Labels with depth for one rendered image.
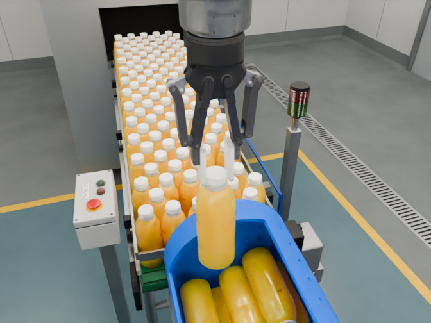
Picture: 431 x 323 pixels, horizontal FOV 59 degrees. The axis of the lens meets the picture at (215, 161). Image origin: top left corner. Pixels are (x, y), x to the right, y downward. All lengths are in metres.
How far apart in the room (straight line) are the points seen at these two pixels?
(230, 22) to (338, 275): 1.99
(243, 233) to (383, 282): 1.59
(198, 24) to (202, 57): 0.04
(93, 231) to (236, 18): 0.70
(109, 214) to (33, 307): 1.37
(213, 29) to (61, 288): 2.01
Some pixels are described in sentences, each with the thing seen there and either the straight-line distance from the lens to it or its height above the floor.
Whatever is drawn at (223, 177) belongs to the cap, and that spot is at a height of 1.39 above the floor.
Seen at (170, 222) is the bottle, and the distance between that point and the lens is 1.01.
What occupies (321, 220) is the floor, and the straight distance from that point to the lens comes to 2.62.
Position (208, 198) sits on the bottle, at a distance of 0.61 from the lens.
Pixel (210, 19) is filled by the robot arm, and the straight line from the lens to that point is 0.46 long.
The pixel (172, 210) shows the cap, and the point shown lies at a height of 1.09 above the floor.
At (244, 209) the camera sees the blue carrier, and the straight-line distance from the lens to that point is 0.78.
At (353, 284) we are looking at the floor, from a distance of 2.32.
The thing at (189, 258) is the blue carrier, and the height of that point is 1.09.
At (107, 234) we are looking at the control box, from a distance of 1.03.
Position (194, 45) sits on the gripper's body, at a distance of 0.49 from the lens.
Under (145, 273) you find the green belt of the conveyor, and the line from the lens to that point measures 1.12.
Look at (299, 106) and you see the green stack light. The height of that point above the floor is 1.20.
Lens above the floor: 1.76
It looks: 35 degrees down
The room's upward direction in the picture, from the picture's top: straight up
